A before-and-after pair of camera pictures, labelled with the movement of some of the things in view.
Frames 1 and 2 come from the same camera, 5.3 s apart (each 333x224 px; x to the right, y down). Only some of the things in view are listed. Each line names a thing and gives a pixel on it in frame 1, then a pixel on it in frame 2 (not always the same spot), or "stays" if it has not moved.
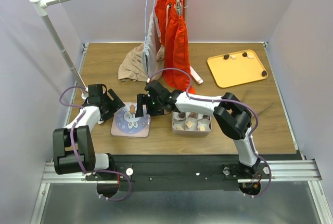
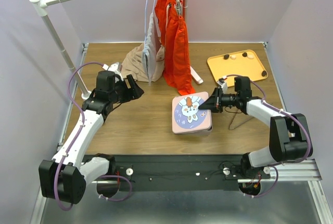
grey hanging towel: [149, 53] stays
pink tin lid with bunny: [125, 123] to [186, 116]
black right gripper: [143, 99] to [214, 102]
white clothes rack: [41, 3] stays
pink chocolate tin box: [191, 124] stays
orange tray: [237, 68] stays
